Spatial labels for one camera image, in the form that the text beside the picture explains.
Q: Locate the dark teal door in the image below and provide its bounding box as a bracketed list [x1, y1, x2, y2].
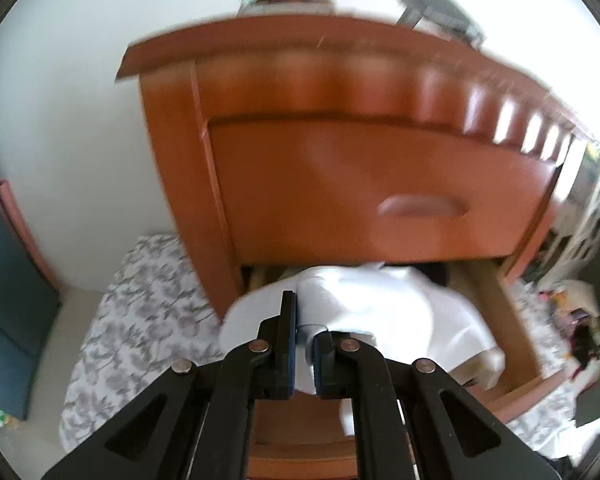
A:
[0, 179, 65, 421]

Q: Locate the wooden drawer with closed front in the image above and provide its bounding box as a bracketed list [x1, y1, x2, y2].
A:
[207, 117, 564, 264]

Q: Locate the black toy figure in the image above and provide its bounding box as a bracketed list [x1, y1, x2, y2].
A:
[572, 320, 600, 367]

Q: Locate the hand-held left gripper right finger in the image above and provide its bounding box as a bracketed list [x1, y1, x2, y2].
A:
[314, 332, 561, 480]

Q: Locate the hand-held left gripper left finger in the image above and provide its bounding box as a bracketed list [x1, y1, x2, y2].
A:
[40, 290, 298, 480]

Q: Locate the floral blanket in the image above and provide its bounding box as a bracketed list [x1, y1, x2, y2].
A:
[60, 232, 600, 466]

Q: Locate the wooden nightstand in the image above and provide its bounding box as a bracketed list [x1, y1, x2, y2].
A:
[115, 12, 597, 306]

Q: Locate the white garment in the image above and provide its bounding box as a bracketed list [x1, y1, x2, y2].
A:
[219, 262, 506, 436]

